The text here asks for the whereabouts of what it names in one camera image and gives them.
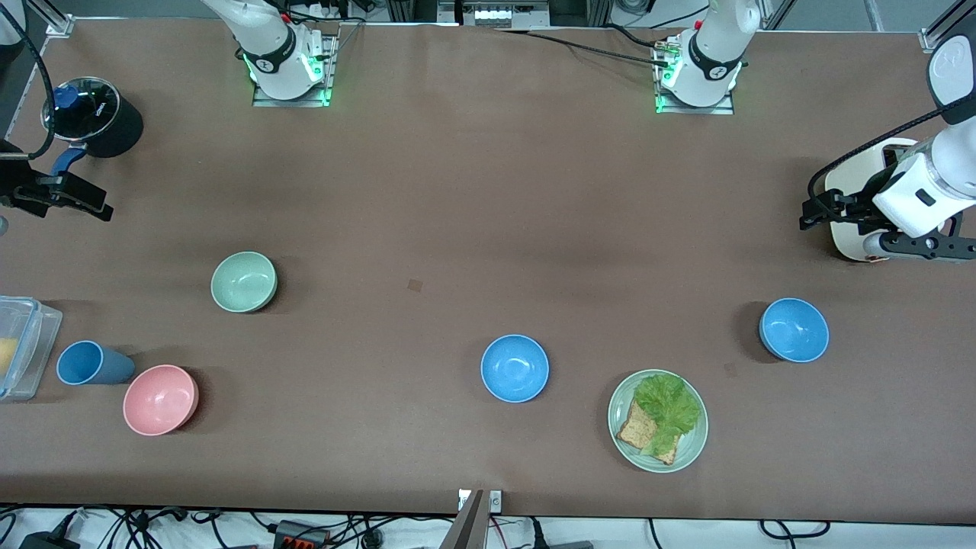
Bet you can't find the blue bowl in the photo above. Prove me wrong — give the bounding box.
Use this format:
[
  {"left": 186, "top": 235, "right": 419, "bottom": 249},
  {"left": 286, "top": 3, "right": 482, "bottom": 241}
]
[
  {"left": 759, "top": 297, "right": 830, "bottom": 364},
  {"left": 480, "top": 334, "right": 550, "bottom": 403}
]

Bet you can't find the green bowl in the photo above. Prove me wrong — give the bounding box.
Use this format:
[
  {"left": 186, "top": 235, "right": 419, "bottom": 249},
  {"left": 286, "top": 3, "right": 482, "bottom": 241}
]
[{"left": 210, "top": 252, "right": 278, "bottom": 314}]

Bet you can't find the pink bowl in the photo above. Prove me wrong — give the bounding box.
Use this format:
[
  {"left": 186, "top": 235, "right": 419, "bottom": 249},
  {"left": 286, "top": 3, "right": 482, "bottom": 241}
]
[{"left": 123, "top": 364, "right": 200, "bottom": 437}]

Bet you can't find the white toaster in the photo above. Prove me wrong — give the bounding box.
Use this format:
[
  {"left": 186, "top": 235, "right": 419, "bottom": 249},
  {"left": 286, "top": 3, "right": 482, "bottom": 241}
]
[{"left": 825, "top": 137, "right": 925, "bottom": 264}]

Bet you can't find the glass lid with blue knob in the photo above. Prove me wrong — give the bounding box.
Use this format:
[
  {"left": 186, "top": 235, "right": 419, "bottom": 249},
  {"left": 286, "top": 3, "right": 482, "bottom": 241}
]
[{"left": 42, "top": 76, "right": 122, "bottom": 143}]

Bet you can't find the clear plastic container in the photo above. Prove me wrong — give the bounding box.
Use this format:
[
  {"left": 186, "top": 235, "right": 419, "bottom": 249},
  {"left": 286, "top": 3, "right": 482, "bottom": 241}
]
[{"left": 0, "top": 296, "right": 63, "bottom": 403}]

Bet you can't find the blue cup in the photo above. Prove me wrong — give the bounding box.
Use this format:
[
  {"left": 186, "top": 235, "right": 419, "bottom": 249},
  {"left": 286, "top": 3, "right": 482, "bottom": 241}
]
[{"left": 56, "top": 340, "right": 136, "bottom": 386}]

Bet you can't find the green lettuce leaf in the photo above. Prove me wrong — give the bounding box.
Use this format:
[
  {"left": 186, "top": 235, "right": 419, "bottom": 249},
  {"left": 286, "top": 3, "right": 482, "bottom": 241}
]
[{"left": 634, "top": 373, "right": 702, "bottom": 457}]

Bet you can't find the green plate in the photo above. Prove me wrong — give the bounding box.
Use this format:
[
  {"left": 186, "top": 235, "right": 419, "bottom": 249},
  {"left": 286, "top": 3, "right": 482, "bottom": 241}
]
[{"left": 608, "top": 369, "right": 709, "bottom": 474}]

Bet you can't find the brown toast slice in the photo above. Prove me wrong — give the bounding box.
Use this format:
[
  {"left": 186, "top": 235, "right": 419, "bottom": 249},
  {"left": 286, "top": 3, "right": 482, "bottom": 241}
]
[{"left": 616, "top": 400, "right": 679, "bottom": 466}]

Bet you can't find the black power adapter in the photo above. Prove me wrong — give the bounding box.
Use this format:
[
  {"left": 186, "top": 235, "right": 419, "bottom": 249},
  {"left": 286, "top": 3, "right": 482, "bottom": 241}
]
[{"left": 19, "top": 531, "right": 82, "bottom": 549}]

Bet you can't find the white power strip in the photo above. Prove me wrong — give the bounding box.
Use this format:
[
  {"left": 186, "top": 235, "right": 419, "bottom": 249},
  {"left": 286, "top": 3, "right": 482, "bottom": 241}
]
[{"left": 473, "top": 5, "right": 536, "bottom": 28}]

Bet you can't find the black orange power strip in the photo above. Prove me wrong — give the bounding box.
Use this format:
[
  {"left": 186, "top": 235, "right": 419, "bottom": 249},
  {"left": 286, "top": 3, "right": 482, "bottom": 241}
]
[{"left": 273, "top": 520, "right": 330, "bottom": 549}]

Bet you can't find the grey metal stand pole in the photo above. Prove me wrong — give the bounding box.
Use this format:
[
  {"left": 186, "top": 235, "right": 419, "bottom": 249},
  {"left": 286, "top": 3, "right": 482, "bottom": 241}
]
[{"left": 441, "top": 490, "right": 486, "bottom": 549}]

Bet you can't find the black pot with blue handle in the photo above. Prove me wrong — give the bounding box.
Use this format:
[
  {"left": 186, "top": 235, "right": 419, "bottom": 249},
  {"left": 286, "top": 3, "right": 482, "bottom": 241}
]
[{"left": 42, "top": 76, "right": 144, "bottom": 178}]

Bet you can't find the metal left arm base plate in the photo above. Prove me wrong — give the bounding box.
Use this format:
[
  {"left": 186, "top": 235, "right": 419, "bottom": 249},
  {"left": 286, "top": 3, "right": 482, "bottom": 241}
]
[{"left": 653, "top": 37, "right": 737, "bottom": 116}]

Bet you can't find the aluminium frame profile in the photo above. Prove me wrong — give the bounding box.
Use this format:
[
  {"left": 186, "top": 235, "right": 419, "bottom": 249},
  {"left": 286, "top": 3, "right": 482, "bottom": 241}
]
[
  {"left": 23, "top": 0, "right": 75, "bottom": 37},
  {"left": 919, "top": 0, "right": 976, "bottom": 53}
]

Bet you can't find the black cable on table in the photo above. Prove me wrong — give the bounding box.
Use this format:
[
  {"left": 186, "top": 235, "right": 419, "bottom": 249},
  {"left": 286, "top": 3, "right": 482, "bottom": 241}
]
[{"left": 496, "top": 24, "right": 672, "bottom": 68}]

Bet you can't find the black looped floor cable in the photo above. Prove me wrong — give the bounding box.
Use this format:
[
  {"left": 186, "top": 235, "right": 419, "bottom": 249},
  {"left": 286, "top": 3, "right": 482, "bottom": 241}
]
[{"left": 759, "top": 519, "right": 832, "bottom": 540}]

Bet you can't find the white metal bracket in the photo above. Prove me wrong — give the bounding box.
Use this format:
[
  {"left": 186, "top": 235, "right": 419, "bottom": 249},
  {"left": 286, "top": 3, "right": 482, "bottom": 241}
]
[{"left": 457, "top": 490, "right": 504, "bottom": 513}]

